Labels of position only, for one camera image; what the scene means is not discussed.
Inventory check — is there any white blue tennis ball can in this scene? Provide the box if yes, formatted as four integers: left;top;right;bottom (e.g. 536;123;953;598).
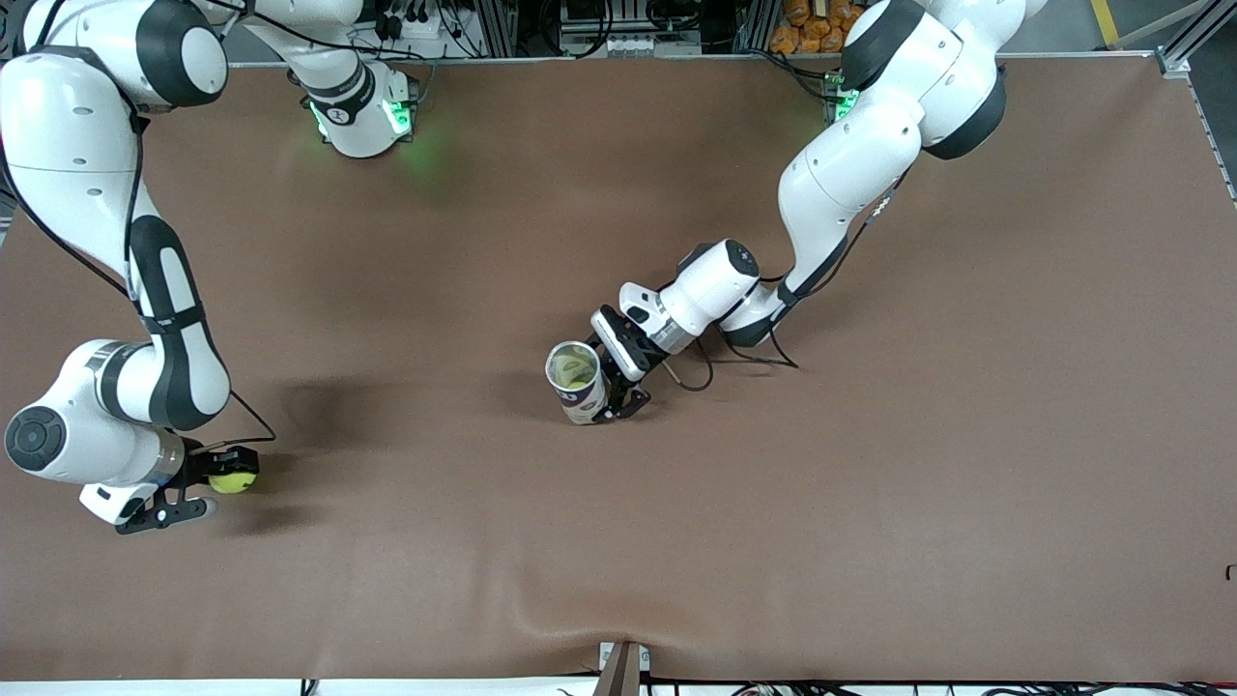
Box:
545;341;610;426

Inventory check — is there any brown table mat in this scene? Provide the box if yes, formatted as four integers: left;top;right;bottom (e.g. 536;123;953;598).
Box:
0;56;1237;683

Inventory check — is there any white connector block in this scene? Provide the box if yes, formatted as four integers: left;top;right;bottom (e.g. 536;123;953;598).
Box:
559;34;670;57

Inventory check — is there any pile of orange objects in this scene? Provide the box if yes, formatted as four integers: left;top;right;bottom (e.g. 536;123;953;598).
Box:
770;0;857;55

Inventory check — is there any white power strip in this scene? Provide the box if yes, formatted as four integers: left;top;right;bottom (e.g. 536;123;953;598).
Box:
372;0;447;42

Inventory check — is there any aluminium frame post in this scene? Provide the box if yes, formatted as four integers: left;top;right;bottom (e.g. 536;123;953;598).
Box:
474;0;518;57
734;0;774;54

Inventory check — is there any aluminium frame with diagonal strut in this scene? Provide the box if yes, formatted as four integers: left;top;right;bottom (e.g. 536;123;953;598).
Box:
1155;0;1237;204

